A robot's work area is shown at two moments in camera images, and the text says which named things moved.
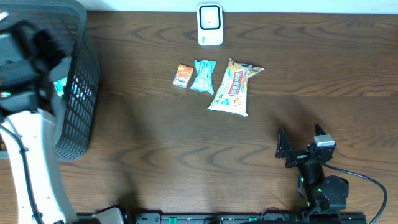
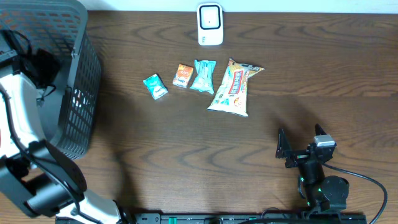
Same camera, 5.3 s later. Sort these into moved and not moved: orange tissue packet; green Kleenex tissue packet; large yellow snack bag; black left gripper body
Moved: black left gripper body; green Kleenex tissue packet
Not moved: large yellow snack bag; orange tissue packet
